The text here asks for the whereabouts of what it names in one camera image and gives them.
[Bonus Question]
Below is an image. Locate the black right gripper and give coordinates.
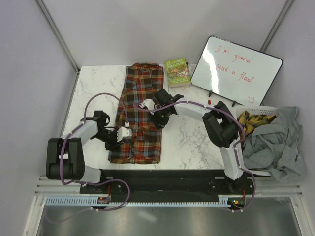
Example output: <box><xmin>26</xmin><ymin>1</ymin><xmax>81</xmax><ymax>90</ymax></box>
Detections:
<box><xmin>148</xmin><ymin>106</ymin><xmax>171</xmax><ymax>130</ymax></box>

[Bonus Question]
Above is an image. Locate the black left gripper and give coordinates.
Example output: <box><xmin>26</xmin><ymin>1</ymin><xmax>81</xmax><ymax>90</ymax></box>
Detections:
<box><xmin>93</xmin><ymin>128</ymin><xmax>124</xmax><ymax>152</ymax></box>

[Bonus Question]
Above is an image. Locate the red brown plaid shirt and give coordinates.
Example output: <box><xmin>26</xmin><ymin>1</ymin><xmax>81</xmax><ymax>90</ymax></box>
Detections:
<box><xmin>108</xmin><ymin>63</ymin><xmax>164</xmax><ymax>164</ymax></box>

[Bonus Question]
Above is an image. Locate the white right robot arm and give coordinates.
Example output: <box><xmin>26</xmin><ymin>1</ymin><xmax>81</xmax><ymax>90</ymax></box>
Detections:
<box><xmin>142</xmin><ymin>89</ymin><xmax>244</xmax><ymax>194</ymax></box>

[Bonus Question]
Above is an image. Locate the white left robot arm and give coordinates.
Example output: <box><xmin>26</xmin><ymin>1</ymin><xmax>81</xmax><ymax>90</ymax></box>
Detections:
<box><xmin>46</xmin><ymin>111</ymin><xmax>123</xmax><ymax>193</ymax></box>

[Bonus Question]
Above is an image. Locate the green treehouse paperback book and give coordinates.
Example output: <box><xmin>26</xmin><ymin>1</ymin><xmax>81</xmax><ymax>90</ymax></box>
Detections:
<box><xmin>165</xmin><ymin>58</ymin><xmax>191</xmax><ymax>88</ymax></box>

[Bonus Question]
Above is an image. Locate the black framed whiteboard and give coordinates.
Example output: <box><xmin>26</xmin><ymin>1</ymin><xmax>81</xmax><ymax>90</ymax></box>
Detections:
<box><xmin>191</xmin><ymin>36</ymin><xmax>283</xmax><ymax>106</ymax></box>

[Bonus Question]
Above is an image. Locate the white plastic laundry basket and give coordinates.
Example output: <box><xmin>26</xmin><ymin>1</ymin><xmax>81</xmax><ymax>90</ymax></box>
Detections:
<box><xmin>233</xmin><ymin>105</ymin><xmax>277</xmax><ymax>177</ymax></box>

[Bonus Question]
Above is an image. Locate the grey crumpled shirt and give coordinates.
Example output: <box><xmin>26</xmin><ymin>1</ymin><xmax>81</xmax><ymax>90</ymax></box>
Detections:
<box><xmin>243</xmin><ymin>107</ymin><xmax>306</xmax><ymax>183</ymax></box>

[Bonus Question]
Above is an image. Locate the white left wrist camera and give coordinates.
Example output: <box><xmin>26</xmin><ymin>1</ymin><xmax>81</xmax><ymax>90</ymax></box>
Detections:
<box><xmin>117</xmin><ymin>127</ymin><xmax>132</xmax><ymax>143</ymax></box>

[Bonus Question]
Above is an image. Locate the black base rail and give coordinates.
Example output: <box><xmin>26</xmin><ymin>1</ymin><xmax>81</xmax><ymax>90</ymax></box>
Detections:
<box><xmin>80</xmin><ymin>170</ymin><xmax>254</xmax><ymax>201</ymax></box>

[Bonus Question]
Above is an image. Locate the white slotted cable duct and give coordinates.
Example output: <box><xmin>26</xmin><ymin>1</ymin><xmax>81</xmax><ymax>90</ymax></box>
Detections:
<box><xmin>44</xmin><ymin>195</ymin><xmax>239</xmax><ymax>207</ymax></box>

